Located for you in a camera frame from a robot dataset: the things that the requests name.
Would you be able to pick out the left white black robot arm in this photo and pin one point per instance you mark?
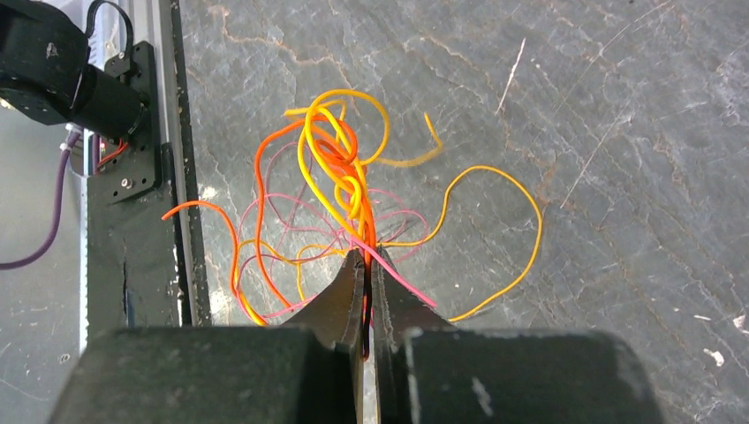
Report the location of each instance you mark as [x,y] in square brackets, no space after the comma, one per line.
[46,73]

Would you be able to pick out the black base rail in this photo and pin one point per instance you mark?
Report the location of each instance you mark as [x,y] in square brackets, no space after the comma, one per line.
[141,266]

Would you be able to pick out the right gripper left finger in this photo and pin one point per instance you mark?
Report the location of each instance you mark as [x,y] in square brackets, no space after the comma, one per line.
[305,370]

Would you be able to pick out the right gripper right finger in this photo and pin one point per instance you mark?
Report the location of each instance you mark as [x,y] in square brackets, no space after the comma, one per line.
[431,371]

